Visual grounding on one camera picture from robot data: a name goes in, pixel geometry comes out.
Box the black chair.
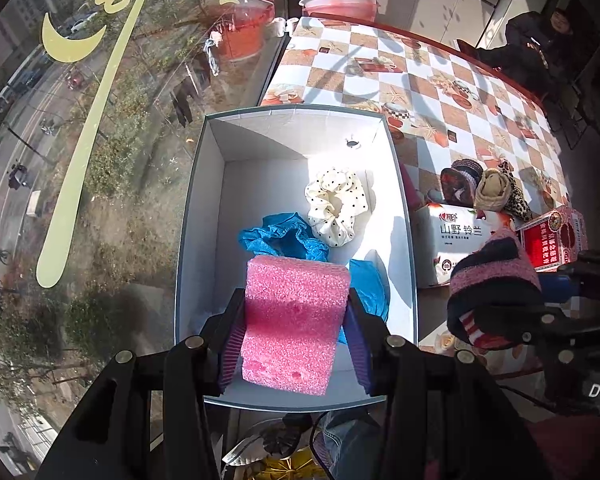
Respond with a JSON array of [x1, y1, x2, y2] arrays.
[[547, 77, 600, 151]]

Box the checkered printed tablecloth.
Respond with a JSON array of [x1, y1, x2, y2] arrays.
[[259, 15, 575, 356]]

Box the light pink sponge with holes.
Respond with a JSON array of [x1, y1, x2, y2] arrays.
[[241, 255, 352, 397]]

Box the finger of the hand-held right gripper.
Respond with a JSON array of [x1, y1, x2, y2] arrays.
[[537, 247, 600, 303], [505, 305, 600, 386]]

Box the person's blue jeans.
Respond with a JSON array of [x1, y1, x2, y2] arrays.
[[312, 410, 388, 480]]

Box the leopard print scrunchie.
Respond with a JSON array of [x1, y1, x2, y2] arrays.
[[497, 160, 537, 223]]

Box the smooth blue cloth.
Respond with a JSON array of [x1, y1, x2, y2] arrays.
[[337, 259, 392, 346]]

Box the yellow window sticker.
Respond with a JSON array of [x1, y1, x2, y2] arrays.
[[35, 0, 241, 289]]

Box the white polka dot scrunchie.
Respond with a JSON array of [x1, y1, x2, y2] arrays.
[[304, 167, 371, 248]]

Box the red patterned carton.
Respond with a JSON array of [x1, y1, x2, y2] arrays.
[[515, 205, 588, 272]]

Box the dark striped rolled sock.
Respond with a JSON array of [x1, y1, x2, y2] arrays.
[[439, 159, 485, 206]]

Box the pink black striped fuzzy sock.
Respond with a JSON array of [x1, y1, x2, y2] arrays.
[[447, 229, 543, 350]]

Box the beige knit rolled sock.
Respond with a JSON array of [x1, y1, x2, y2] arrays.
[[474, 167, 515, 213]]

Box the yellow pleated item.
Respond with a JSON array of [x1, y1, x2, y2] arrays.
[[252, 450, 331, 480]]

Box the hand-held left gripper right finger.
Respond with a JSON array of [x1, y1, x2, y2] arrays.
[[342, 287, 556, 480]]

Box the small white cup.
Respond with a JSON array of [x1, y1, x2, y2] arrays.
[[272, 16, 299, 38]]

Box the floral tissue box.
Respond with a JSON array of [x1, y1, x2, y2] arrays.
[[411, 202, 511, 290]]

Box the person's red garment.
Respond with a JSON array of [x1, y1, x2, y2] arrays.
[[522, 412, 600, 480]]

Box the pink plastic basin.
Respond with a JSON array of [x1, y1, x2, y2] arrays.
[[299, 0, 381, 23]]

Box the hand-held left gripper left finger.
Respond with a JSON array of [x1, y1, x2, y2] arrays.
[[35, 287, 248, 480]]

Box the white cardboard box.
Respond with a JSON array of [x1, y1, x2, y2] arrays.
[[174, 105, 422, 412]]

